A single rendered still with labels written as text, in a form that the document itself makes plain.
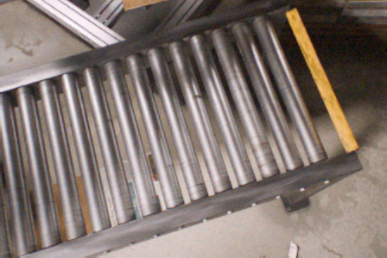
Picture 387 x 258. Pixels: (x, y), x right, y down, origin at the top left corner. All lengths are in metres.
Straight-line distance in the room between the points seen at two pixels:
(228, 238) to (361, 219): 0.57
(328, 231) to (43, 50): 1.62
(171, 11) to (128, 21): 0.21
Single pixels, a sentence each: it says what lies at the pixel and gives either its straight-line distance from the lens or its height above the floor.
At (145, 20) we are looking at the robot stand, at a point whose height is 0.21.
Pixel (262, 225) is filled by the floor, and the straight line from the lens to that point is 1.85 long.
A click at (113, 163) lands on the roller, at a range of 1.09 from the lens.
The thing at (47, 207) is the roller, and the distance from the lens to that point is 1.14.
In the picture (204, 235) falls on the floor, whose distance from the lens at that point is 1.84.
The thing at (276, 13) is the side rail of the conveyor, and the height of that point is 0.78.
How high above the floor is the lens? 1.84
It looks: 71 degrees down
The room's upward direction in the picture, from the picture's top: 11 degrees counter-clockwise
